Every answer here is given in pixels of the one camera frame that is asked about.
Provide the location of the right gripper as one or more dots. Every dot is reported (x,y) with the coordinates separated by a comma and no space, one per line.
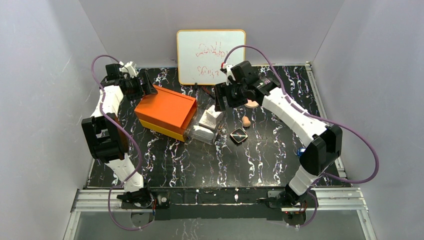
(227,96)

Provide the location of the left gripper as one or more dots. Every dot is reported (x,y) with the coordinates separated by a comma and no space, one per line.
(143,86)

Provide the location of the white eyeshadow palette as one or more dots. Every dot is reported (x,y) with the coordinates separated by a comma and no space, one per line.
(211,118)

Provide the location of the orange drawer organizer box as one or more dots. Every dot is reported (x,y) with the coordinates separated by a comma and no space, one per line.
(167,112)

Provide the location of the clear plastic drawer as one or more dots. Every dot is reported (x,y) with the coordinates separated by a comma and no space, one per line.
(202,134)

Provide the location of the black square compact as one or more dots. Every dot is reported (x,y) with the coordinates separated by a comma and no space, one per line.
(238,136)

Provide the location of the beige gourd makeup sponge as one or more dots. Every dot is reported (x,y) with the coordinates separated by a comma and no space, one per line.
(246,123)

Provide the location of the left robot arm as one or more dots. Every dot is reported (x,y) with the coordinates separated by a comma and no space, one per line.
(104,134)

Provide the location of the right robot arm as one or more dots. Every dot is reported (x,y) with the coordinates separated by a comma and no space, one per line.
(322,142)

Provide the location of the large round beige puff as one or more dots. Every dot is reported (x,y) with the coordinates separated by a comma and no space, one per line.
(251,104)

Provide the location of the yellow-framed whiteboard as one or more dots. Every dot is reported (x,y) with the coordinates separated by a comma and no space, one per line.
(201,52)

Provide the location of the blue stapler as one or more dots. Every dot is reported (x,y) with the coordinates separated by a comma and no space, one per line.
(300,151)

